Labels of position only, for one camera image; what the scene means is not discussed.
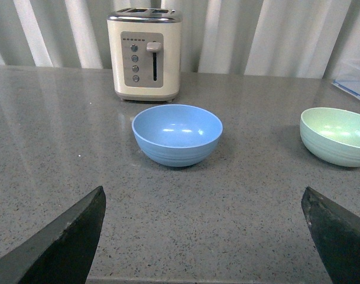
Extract cream two-slot toaster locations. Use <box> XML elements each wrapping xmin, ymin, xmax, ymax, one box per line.
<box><xmin>107</xmin><ymin>8</ymin><xmax>182</xmax><ymax>102</ymax></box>

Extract green bowl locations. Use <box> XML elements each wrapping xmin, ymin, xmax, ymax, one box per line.
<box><xmin>300</xmin><ymin>107</ymin><xmax>360</xmax><ymax>167</ymax></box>

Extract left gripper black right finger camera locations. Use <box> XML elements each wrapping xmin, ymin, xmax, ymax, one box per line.
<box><xmin>301</xmin><ymin>186</ymin><xmax>360</xmax><ymax>283</ymax></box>

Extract clear plastic food container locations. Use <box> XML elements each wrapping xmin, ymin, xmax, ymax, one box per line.
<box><xmin>332</xmin><ymin>59</ymin><xmax>360</xmax><ymax>100</ymax></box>

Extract blue bowl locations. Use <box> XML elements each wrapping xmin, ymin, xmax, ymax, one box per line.
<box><xmin>132</xmin><ymin>104</ymin><xmax>223</xmax><ymax>167</ymax></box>

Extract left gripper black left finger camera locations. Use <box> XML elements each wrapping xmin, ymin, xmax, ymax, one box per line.
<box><xmin>0</xmin><ymin>186</ymin><xmax>106</xmax><ymax>283</ymax></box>

